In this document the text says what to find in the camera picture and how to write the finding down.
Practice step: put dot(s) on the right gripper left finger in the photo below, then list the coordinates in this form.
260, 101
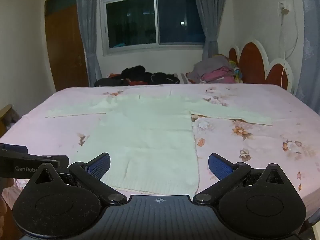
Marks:
66, 202

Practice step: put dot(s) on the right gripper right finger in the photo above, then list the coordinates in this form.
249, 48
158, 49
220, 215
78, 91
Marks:
253, 202

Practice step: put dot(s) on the white knit sweater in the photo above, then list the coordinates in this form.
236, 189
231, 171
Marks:
149, 138

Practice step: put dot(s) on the stack of folded clothes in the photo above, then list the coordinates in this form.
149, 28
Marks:
217, 69

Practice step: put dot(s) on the pile of black clothes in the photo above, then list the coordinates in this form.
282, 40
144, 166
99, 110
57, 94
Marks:
136, 76

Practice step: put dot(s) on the pink floral bed sheet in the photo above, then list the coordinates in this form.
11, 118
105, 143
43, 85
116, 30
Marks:
292, 141

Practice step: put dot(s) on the brown wooden door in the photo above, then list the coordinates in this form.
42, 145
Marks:
64, 44

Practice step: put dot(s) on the red and white headboard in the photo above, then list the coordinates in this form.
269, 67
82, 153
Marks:
256, 68

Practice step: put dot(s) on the striped pillow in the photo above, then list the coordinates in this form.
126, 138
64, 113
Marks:
182, 78

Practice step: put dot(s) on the left blue-grey curtain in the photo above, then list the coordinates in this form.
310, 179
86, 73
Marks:
87, 18

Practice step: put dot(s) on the blue-grey curtain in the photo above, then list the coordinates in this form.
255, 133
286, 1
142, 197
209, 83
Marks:
210, 14
87, 18

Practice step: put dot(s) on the right blue-grey curtain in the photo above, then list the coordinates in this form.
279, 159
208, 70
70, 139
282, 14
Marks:
210, 14

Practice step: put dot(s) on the window with white frame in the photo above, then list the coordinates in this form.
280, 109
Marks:
149, 24

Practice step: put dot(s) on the white wall charger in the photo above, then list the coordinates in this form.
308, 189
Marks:
283, 8

